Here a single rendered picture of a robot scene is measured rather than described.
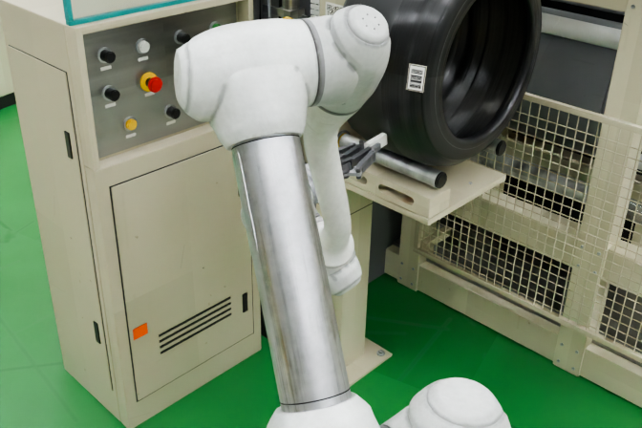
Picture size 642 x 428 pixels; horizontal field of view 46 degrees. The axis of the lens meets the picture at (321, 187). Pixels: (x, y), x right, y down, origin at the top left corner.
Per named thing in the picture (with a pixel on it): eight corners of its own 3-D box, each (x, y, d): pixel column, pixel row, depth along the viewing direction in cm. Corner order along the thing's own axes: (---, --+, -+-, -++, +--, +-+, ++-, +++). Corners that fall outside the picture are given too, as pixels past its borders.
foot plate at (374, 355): (285, 355, 266) (285, 350, 265) (336, 322, 284) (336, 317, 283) (340, 394, 250) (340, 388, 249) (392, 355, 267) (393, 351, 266)
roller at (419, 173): (348, 132, 213) (344, 147, 214) (337, 131, 210) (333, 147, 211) (449, 172, 192) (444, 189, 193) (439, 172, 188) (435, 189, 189)
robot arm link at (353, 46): (356, 50, 127) (280, 58, 123) (392, -20, 112) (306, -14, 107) (380, 117, 123) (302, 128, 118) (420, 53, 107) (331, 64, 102)
